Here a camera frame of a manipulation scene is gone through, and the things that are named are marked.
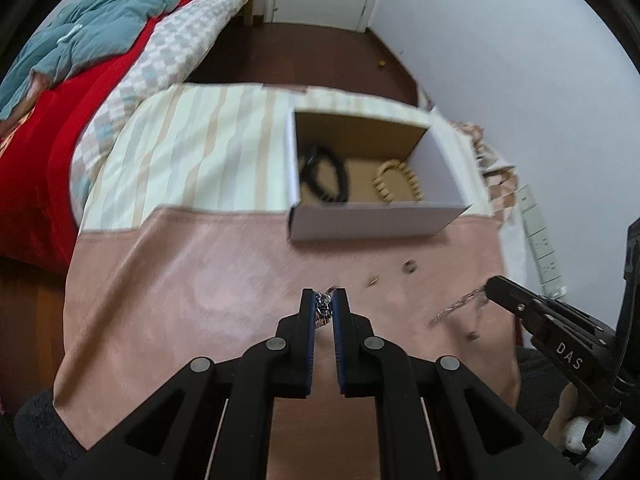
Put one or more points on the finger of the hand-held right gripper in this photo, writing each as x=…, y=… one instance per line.
x=510, y=292
x=567, y=357

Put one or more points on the wooden bed leg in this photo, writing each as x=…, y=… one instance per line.
x=249, y=12

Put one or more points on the dark grey cloth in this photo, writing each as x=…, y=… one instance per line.
x=35, y=430

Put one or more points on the white cloth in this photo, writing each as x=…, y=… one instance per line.
x=580, y=435

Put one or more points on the small metal earring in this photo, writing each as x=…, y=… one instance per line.
x=373, y=281

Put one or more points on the patterned beige cloth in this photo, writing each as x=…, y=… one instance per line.
x=492, y=165

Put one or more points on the teal quilt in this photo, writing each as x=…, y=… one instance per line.
x=100, y=25

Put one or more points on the bed with red blanket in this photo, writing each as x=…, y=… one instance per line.
x=50, y=160

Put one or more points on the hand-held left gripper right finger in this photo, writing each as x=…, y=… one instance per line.
x=340, y=350

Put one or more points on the white power strip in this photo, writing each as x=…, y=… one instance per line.
x=542, y=240

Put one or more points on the checkered bed sheet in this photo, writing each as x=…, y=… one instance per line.
x=170, y=45

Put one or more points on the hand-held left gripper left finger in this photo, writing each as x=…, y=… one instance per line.
x=307, y=350

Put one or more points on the white cardboard box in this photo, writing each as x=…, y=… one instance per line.
x=370, y=222

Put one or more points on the striped and pink tablecloth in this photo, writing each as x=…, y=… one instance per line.
x=200, y=260

